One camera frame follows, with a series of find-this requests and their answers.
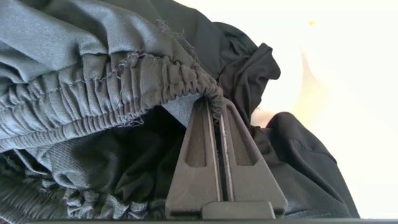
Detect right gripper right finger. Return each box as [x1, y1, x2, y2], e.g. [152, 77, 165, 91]
[217, 98, 289, 217]

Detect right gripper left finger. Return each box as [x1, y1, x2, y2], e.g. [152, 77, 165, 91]
[164, 96, 223, 218]

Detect black drawstring shorts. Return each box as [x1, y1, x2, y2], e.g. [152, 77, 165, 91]
[0, 0, 282, 220]

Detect black garment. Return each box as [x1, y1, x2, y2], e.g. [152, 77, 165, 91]
[251, 111, 361, 218]

